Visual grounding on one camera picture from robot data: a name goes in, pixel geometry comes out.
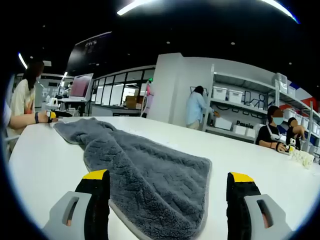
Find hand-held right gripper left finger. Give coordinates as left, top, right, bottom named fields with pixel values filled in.
left=41, top=168, right=111, bottom=240

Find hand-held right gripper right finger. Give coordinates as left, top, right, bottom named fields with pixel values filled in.
left=226, top=171, right=294, bottom=240

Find grey fluffy towel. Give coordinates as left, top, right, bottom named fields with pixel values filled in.
left=52, top=117, right=213, bottom=240

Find brown cardboard box stack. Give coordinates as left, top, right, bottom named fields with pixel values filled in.
left=124, top=94, right=145, bottom=110

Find computer monitor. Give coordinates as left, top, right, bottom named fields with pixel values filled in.
left=69, top=73, right=95, bottom=102

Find grey workbench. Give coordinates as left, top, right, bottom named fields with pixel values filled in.
left=91, top=104, right=142, bottom=118

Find ceiling light strip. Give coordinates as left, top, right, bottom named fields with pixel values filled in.
left=116, top=0, right=151, bottom=16
left=17, top=52, right=29, bottom=70

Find white table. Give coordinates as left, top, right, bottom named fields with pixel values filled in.
left=8, top=115, right=320, bottom=240

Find cluster of white cups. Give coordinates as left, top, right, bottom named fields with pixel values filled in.
left=288, top=144, right=315, bottom=171

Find pink tool on white stand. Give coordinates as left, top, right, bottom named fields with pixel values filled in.
left=141, top=82, right=155, bottom=118

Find grey metal shelving rack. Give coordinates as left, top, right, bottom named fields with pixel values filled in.
left=274, top=72, right=320, bottom=156
left=202, top=63, right=280, bottom=144

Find metal storage shelf with bins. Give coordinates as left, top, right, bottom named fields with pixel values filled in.
left=212, top=72, right=320, bottom=141

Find large dark wall screen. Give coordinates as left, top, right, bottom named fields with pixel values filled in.
left=66, top=31, right=114, bottom=74

